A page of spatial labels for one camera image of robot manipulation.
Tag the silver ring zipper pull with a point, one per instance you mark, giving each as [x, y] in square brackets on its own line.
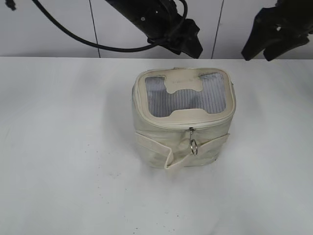
[192, 142]

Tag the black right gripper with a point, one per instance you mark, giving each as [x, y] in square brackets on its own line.
[287, 23]

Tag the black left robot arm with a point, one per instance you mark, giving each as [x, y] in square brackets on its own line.
[139, 11]

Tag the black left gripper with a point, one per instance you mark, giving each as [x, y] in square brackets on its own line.
[175, 36]

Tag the cream canvas zipper bag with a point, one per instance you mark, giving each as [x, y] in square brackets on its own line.
[166, 103]

